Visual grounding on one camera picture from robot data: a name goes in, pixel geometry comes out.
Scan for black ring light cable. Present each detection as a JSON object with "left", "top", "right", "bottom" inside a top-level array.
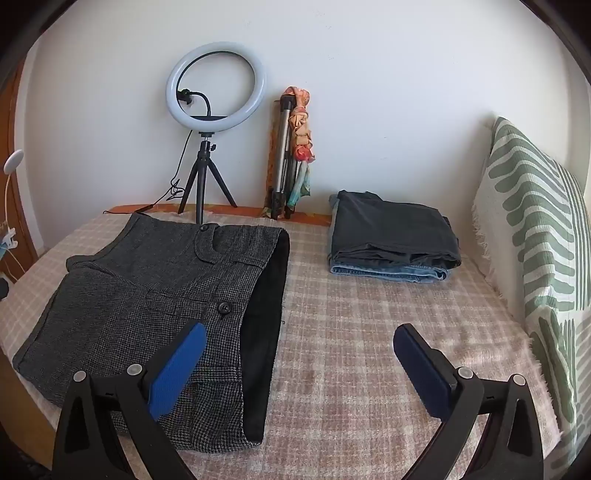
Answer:
[{"left": 103, "top": 129, "right": 195, "bottom": 216}]

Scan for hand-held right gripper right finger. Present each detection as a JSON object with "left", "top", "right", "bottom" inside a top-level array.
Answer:
[{"left": 393, "top": 323, "right": 546, "bottom": 480}]

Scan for white ring light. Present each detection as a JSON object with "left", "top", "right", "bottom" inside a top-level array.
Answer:
[{"left": 165, "top": 42, "right": 269, "bottom": 126}]

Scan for wooden bed frame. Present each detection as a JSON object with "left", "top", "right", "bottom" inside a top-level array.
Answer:
[{"left": 104, "top": 203, "right": 334, "bottom": 228}]

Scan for folded black pants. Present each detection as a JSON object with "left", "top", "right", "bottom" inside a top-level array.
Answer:
[{"left": 328, "top": 189, "right": 462, "bottom": 271}]

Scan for pink checkered blanket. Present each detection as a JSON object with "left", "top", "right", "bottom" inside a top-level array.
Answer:
[{"left": 0, "top": 211, "right": 561, "bottom": 480}]

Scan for folded blue jeans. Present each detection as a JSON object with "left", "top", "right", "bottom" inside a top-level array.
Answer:
[{"left": 329, "top": 264, "right": 450, "bottom": 284}]

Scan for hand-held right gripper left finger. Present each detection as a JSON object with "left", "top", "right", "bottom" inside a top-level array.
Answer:
[{"left": 52, "top": 322, "right": 208, "bottom": 480}]

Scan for folded silver tripod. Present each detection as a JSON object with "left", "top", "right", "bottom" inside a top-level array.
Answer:
[{"left": 266, "top": 95, "right": 301, "bottom": 220}]

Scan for green patterned white pillow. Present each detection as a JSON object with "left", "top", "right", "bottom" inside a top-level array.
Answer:
[{"left": 471, "top": 116, "right": 591, "bottom": 472}]

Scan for white clip lamp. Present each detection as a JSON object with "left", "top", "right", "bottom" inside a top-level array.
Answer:
[{"left": 0, "top": 150, "right": 25, "bottom": 283}]

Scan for colourful floral scarf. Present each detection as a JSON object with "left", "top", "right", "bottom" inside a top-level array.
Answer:
[{"left": 283, "top": 86, "right": 317, "bottom": 209}]

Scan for grey tweed pants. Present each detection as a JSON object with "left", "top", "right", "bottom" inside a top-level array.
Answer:
[{"left": 12, "top": 213, "right": 291, "bottom": 453}]

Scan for black mini tripod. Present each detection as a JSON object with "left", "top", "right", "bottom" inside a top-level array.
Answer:
[{"left": 178, "top": 132, "right": 238, "bottom": 225}]

